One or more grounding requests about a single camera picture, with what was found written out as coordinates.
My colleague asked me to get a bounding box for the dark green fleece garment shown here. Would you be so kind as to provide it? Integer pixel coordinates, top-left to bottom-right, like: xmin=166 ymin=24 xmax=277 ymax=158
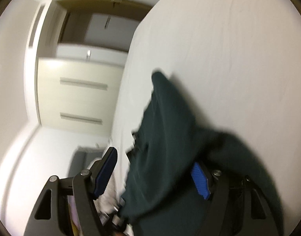
xmin=120 ymin=71 xmax=284 ymax=235

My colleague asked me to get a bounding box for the grey padded headboard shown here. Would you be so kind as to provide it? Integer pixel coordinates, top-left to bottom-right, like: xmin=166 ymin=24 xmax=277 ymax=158
xmin=68 ymin=147 xmax=105 ymax=177

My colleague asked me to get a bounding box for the white bed sheet mattress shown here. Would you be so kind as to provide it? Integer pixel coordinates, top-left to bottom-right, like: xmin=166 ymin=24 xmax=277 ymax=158
xmin=111 ymin=0 xmax=301 ymax=234

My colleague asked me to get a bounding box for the brown wooden door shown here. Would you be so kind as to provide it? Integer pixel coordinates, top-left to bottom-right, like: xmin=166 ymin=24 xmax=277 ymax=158
xmin=57 ymin=0 xmax=152 ymax=52

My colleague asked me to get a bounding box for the cream wardrobe with handles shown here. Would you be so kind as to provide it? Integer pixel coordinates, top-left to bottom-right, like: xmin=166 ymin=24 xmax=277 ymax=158
xmin=37 ymin=44 xmax=128 ymax=137

